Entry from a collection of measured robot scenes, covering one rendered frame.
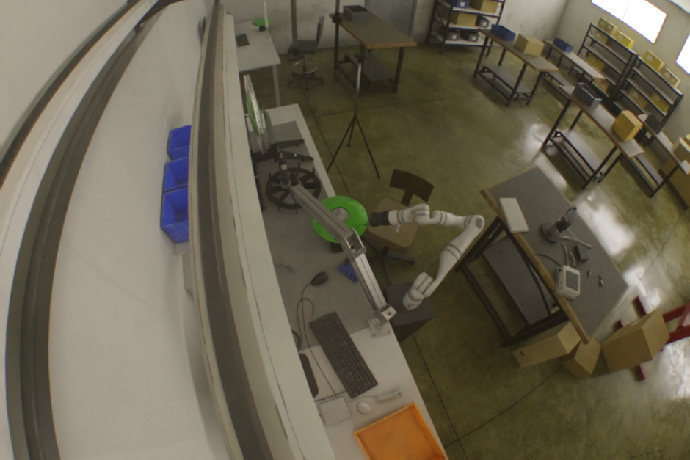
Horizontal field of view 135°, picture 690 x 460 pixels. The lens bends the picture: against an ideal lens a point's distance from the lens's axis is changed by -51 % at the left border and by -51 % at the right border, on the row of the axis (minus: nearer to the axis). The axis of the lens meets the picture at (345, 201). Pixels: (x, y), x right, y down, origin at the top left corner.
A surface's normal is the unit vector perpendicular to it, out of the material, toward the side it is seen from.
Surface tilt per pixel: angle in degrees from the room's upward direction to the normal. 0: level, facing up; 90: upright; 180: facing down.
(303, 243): 0
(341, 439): 0
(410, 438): 0
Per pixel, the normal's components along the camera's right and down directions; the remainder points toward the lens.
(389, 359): 0.05, -0.60
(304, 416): 0.59, -0.63
